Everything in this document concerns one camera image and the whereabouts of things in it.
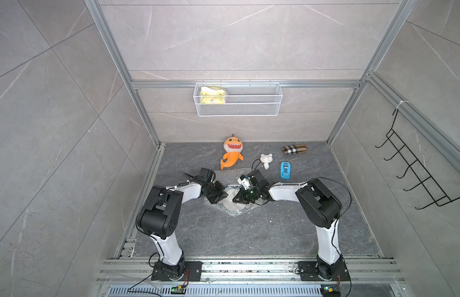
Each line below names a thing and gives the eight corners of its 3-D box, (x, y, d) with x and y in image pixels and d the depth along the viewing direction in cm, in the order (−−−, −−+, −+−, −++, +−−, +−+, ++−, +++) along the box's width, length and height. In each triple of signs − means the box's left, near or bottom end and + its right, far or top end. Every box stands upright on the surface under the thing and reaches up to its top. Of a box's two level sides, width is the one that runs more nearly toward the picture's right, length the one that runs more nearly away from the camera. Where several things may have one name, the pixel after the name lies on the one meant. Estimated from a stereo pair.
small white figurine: (261, 169, 108) (262, 166, 106) (260, 157, 115) (260, 153, 112) (273, 169, 108) (274, 166, 106) (271, 157, 115) (272, 153, 112)
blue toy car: (280, 179, 105) (281, 175, 102) (280, 164, 111) (281, 161, 108) (289, 180, 104) (291, 176, 101) (289, 165, 111) (290, 162, 108)
